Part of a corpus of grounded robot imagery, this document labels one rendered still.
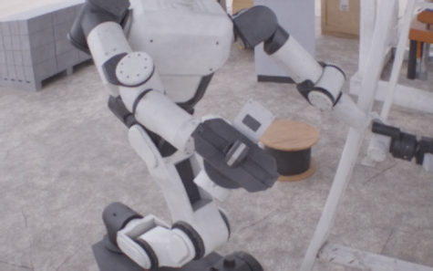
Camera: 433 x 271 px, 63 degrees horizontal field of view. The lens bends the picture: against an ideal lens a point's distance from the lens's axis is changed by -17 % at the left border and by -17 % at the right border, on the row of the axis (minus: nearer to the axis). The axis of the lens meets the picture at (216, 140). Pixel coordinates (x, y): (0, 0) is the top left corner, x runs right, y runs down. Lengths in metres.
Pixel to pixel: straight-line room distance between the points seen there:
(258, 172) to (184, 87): 0.57
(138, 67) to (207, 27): 0.26
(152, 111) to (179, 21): 0.29
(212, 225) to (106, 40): 0.67
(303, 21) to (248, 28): 2.95
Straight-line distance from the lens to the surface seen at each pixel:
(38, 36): 4.77
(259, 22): 1.10
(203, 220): 1.27
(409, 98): 3.97
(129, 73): 0.81
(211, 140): 0.56
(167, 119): 0.77
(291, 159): 2.53
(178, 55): 1.02
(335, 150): 2.97
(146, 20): 0.99
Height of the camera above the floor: 1.36
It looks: 27 degrees down
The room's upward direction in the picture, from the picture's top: 2 degrees counter-clockwise
